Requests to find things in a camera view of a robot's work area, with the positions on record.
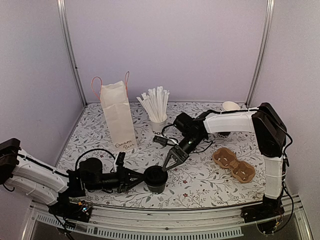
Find white paper bag orange handles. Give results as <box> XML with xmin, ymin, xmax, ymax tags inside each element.
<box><xmin>92</xmin><ymin>71</ymin><xmax>137</xmax><ymax>152</ymax></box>

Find aluminium front rail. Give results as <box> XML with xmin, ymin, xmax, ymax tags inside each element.
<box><xmin>21</xmin><ymin>195</ymin><xmax>315</xmax><ymax>240</ymax></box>

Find black plastic cup lid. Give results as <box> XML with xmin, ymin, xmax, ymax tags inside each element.
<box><xmin>143</xmin><ymin>165</ymin><xmax>168</xmax><ymax>187</ymax></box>

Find bundle of white wrapped straws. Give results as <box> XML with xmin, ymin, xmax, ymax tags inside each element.
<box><xmin>136</xmin><ymin>86</ymin><xmax>170</xmax><ymax>123</ymax></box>

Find white cup holding straws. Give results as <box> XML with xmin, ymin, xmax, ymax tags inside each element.
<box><xmin>151</xmin><ymin>118</ymin><xmax>167</xmax><ymax>136</ymax></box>

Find aluminium frame post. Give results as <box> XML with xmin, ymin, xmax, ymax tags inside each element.
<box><xmin>245</xmin><ymin>0</ymin><xmax>275</xmax><ymax>107</ymax></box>
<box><xmin>56</xmin><ymin>0</ymin><xmax>88</xmax><ymax>107</ymax></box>

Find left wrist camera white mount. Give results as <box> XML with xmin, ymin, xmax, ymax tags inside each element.
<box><xmin>110</xmin><ymin>152</ymin><xmax>126</xmax><ymax>173</ymax></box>

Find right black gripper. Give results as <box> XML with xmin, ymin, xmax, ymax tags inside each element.
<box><xmin>161</xmin><ymin>134</ymin><xmax>204</xmax><ymax>174</ymax></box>

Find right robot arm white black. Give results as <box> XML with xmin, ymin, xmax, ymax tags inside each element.
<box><xmin>162</xmin><ymin>102</ymin><xmax>293</xmax><ymax>218</ymax></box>

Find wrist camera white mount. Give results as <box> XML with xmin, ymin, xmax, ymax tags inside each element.
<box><xmin>153</xmin><ymin>135</ymin><xmax>178</xmax><ymax>147</ymax></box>
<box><xmin>110</xmin><ymin>152</ymin><xmax>126</xmax><ymax>173</ymax></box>

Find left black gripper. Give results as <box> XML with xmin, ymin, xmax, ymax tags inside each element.
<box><xmin>86</xmin><ymin>167</ymin><xmax>145</xmax><ymax>195</ymax></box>

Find floral table mat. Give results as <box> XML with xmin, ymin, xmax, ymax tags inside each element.
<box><xmin>57</xmin><ymin>102</ymin><xmax>266</xmax><ymax>209</ymax></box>

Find black paper coffee cup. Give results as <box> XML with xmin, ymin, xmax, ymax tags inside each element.
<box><xmin>147</xmin><ymin>183</ymin><xmax>166</xmax><ymax>194</ymax></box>

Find left aluminium frame post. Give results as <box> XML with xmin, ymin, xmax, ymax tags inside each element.
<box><xmin>56</xmin><ymin>0</ymin><xmax>88</xmax><ymax>107</ymax></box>

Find brown cardboard cup carrier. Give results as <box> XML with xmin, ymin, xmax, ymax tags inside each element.
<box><xmin>212</xmin><ymin>147</ymin><xmax>256</xmax><ymax>184</ymax></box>

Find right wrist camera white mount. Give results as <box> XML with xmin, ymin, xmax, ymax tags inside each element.
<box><xmin>153</xmin><ymin>135</ymin><xmax>178</xmax><ymax>147</ymax></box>

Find stack of paper cups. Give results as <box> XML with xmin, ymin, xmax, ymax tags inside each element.
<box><xmin>216</xmin><ymin>101</ymin><xmax>241</xmax><ymax>138</ymax></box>

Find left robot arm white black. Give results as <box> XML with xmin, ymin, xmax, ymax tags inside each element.
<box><xmin>0</xmin><ymin>138</ymin><xmax>145</xmax><ymax>217</ymax></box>

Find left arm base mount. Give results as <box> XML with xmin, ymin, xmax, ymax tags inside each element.
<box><xmin>47</xmin><ymin>193</ymin><xmax>93</xmax><ymax>223</ymax></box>

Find right aluminium frame post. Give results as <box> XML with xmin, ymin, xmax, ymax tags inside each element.
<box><xmin>245</xmin><ymin>0</ymin><xmax>275</xmax><ymax>107</ymax></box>

